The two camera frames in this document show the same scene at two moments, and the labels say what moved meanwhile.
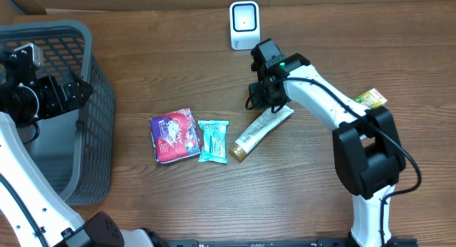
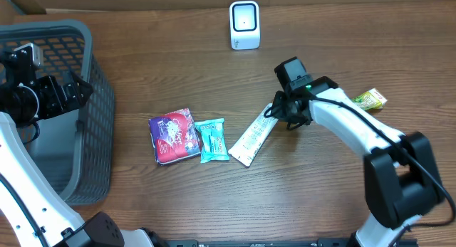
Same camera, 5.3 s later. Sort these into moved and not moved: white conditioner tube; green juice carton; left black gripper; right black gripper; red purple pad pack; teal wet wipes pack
Moved: white conditioner tube; right black gripper
Not moved: red purple pad pack; teal wet wipes pack; green juice carton; left black gripper
